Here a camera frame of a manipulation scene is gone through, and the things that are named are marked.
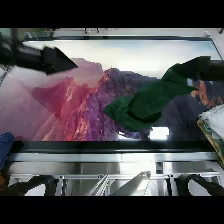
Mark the green yellow patterned garment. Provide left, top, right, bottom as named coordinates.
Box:
left=196, top=119, right=224, bottom=168

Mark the silver frame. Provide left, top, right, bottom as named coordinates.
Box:
left=6, top=151, right=224, bottom=197

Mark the green T-shirt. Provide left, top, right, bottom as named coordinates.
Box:
left=103, top=55, right=212, bottom=133

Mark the blue garment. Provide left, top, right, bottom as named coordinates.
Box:
left=0, top=131, right=16, bottom=172

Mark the white garment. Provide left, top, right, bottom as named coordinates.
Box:
left=198, top=104, right=224, bottom=141

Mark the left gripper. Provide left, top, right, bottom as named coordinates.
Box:
left=40, top=45, right=70, bottom=76

